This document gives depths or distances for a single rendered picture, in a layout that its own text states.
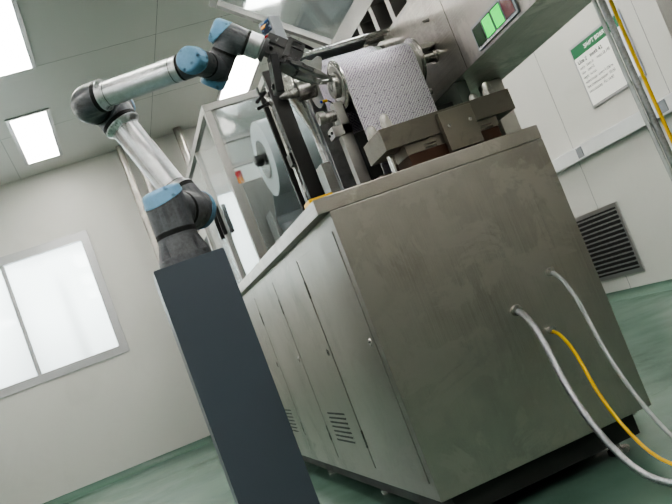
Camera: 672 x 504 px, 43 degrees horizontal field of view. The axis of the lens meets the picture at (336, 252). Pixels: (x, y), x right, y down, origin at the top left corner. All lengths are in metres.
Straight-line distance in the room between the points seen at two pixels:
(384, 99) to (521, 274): 0.67
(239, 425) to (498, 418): 0.68
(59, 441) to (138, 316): 1.26
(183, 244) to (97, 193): 5.71
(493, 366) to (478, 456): 0.23
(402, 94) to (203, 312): 0.86
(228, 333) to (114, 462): 5.60
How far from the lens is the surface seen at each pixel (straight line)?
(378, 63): 2.56
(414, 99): 2.55
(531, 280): 2.26
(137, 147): 2.63
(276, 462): 2.33
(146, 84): 2.48
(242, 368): 2.31
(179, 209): 2.40
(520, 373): 2.23
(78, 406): 7.85
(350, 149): 2.53
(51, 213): 8.05
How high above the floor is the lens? 0.60
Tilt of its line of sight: 4 degrees up
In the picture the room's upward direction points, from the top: 21 degrees counter-clockwise
